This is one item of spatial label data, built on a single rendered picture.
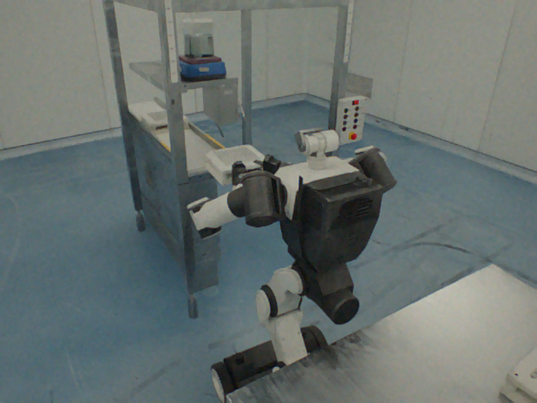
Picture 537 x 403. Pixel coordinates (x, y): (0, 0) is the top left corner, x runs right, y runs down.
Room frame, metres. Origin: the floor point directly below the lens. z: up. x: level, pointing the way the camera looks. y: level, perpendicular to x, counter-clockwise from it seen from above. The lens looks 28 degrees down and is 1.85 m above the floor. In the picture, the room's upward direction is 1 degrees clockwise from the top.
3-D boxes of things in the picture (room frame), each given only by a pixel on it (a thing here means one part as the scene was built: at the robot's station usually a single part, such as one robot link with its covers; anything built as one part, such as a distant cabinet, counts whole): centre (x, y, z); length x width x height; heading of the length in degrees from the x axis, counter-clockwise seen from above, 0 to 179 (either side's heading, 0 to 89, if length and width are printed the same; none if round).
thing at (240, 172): (1.59, 0.09, 1.07); 0.12 x 0.10 x 0.13; 19
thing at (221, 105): (2.18, 0.22, 1.25); 0.22 x 0.11 x 0.20; 31
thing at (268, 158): (1.69, -0.07, 1.07); 0.12 x 0.10 x 0.13; 59
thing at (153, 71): (2.28, 0.44, 1.36); 0.62 x 0.38 x 0.04; 31
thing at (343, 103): (2.38, -0.51, 1.08); 0.17 x 0.06 x 0.26; 121
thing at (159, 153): (2.62, 0.62, 0.88); 1.30 x 0.29 x 0.10; 31
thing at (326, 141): (1.25, -0.18, 1.36); 0.10 x 0.07 x 0.09; 118
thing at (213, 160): (1.81, 0.12, 1.07); 0.25 x 0.24 x 0.02; 116
